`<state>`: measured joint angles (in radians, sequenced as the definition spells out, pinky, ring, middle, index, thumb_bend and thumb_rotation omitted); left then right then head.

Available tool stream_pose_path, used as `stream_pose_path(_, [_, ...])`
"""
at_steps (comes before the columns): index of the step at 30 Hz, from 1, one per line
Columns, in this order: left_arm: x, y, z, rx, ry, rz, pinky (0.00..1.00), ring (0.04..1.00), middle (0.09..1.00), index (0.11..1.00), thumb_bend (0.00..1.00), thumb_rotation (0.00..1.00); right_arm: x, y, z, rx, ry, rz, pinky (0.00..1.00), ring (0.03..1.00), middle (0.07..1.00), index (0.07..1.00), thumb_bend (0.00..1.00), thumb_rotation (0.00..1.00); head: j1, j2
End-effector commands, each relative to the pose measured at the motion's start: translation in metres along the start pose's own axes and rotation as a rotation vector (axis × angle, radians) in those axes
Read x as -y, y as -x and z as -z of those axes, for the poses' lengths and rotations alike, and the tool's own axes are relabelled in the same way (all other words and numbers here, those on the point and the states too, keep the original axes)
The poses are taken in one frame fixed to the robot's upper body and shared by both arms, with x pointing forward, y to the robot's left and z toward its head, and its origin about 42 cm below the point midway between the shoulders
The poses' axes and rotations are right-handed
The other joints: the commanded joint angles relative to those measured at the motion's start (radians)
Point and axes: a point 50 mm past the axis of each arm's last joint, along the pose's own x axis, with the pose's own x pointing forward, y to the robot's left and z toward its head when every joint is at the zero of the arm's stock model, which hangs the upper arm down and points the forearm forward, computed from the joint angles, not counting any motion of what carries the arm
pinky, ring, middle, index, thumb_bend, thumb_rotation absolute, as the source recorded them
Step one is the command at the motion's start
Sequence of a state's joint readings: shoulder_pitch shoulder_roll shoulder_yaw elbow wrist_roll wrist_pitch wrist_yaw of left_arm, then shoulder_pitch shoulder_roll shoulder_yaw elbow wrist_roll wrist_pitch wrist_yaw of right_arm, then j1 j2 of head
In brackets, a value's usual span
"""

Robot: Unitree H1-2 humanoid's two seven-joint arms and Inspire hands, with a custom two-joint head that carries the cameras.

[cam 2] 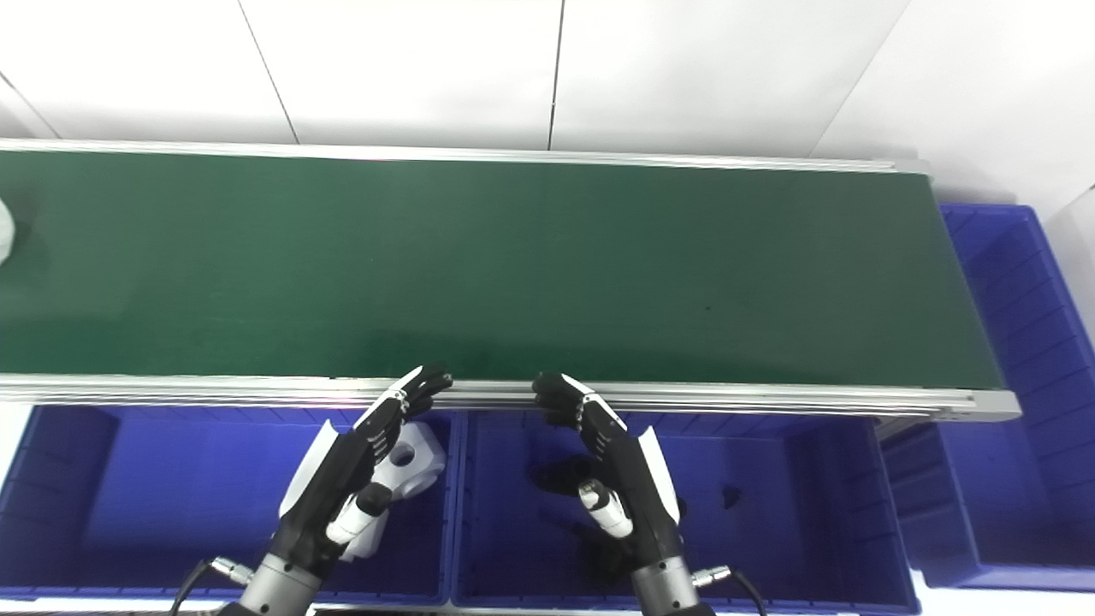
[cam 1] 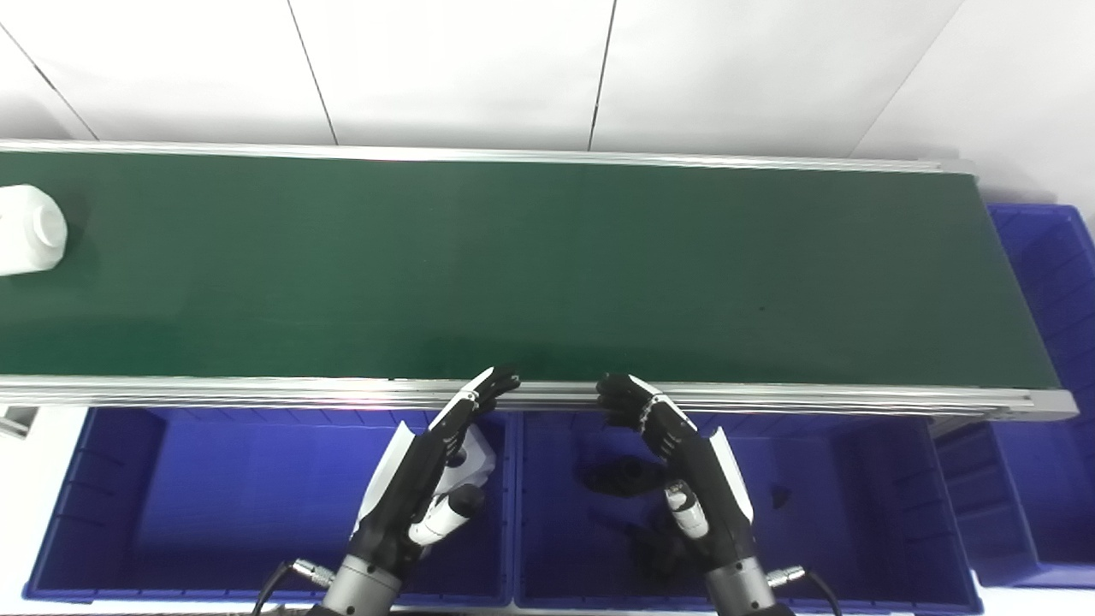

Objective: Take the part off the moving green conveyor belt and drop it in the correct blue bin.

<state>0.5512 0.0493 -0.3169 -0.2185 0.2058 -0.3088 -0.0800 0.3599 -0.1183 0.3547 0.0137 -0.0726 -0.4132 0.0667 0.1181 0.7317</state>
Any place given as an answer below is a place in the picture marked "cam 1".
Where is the blue bin with black parts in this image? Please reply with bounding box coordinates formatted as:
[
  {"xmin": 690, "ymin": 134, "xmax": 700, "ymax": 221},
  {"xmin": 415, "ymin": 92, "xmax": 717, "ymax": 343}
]
[{"xmin": 513, "ymin": 411, "xmax": 985, "ymax": 615}]

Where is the large blue bin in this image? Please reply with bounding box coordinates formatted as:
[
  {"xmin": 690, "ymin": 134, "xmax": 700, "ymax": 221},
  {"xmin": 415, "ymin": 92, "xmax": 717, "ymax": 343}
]
[{"xmin": 932, "ymin": 203, "xmax": 1095, "ymax": 589}]

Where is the green conveyor belt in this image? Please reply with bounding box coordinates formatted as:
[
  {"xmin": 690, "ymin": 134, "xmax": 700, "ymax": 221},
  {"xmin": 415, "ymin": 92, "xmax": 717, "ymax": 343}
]
[
  {"xmin": 0, "ymin": 152, "xmax": 1062, "ymax": 390},
  {"xmin": 0, "ymin": 139, "xmax": 1079, "ymax": 422}
]

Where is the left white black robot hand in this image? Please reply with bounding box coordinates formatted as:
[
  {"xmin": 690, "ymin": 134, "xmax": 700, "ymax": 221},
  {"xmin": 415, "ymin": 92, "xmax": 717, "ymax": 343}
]
[{"xmin": 349, "ymin": 365, "xmax": 523, "ymax": 576}]

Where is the blue bin with white parts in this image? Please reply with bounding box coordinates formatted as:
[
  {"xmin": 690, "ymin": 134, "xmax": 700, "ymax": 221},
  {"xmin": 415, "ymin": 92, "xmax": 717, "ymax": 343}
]
[{"xmin": 23, "ymin": 406, "xmax": 518, "ymax": 607}]

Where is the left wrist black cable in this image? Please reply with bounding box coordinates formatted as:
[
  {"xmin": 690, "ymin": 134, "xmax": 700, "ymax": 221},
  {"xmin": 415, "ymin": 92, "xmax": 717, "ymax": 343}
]
[{"xmin": 252, "ymin": 559, "xmax": 336, "ymax": 616}]

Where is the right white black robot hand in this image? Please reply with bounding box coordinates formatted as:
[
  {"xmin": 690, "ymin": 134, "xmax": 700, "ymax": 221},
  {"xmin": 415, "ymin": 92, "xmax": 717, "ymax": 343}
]
[{"xmin": 596, "ymin": 372, "xmax": 759, "ymax": 576}]

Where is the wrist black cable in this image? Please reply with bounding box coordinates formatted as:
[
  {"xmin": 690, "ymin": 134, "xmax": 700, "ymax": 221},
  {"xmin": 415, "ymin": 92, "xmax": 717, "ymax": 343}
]
[
  {"xmin": 252, "ymin": 559, "xmax": 336, "ymax": 616},
  {"xmin": 766, "ymin": 565, "xmax": 843, "ymax": 616}
]

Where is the white cube part with hole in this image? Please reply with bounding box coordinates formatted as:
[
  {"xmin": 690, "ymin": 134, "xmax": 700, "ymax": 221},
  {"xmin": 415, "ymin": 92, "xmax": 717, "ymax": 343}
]
[
  {"xmin": 445, "ymin": 425, "xmax": 498, "ymax": 493},
  {"xmin": 0, "ymin": 184, "xmax": 68, "ymax": 276}
]

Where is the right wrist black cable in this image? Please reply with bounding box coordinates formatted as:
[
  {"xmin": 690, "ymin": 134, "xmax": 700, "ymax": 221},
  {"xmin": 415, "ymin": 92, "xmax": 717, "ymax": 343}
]
[{"xmin": 766, "ymin": 565, "xmax": 843, "ymax": 616}]

